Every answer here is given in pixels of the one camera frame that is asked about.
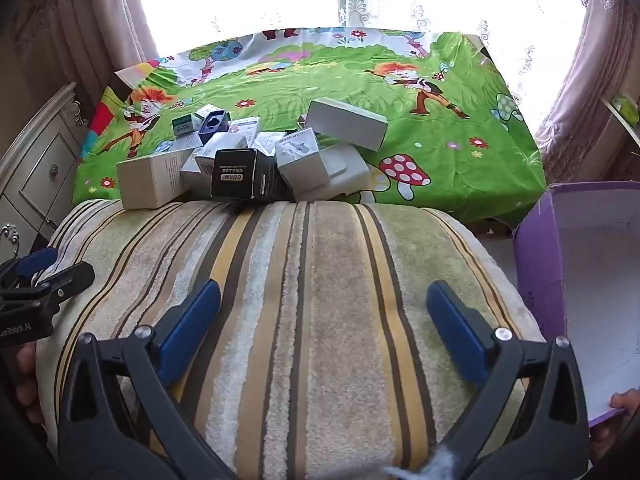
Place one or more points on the pink curtain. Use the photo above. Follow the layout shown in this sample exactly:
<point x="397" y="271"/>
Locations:
<point x="590" y="85"/>
<point x="75" y="20"/>

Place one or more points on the green cartoon printed sheet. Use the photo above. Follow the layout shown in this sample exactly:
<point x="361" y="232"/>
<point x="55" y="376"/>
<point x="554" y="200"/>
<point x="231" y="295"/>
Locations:
<point x="450" y="170"/>

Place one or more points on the purple cardboard box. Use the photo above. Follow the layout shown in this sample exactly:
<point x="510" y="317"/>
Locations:
<point x="540" y="260"/>

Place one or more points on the person's left hand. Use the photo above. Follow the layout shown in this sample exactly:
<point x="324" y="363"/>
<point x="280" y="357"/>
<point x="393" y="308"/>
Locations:
<point x="27" y="380"/>

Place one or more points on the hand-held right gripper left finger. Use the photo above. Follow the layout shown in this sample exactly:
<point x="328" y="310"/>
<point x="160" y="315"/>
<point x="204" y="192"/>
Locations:
<point x="192" y="325"/>

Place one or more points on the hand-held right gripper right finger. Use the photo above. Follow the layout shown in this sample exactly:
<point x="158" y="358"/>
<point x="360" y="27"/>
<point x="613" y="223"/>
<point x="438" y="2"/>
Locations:
<point x="455" y="325"/>

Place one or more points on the striped plush blanket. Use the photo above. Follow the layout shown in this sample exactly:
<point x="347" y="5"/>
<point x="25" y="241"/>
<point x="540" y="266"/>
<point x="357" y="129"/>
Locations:
<point x="325" y="285"/>

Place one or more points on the white carved nightstand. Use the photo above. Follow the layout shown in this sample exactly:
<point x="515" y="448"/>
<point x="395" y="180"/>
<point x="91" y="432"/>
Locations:
<point x="45" y="160"/>

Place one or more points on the white lace curtain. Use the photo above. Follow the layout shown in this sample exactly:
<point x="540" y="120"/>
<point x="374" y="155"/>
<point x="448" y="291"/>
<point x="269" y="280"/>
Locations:
<point x="380" y="5"/>

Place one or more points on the white plastic device case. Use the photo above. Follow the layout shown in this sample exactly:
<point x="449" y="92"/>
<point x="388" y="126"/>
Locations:
<point x="350" y="165"/>

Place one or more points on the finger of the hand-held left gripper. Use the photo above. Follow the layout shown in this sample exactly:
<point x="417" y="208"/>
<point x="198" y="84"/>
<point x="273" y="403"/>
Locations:
<point x="70" y="280"/>
<point x="37" y="259"/>

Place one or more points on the pile of small cartons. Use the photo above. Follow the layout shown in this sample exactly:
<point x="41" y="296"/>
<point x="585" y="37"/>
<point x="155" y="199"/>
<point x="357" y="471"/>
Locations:
<point x="240" y="180"/>

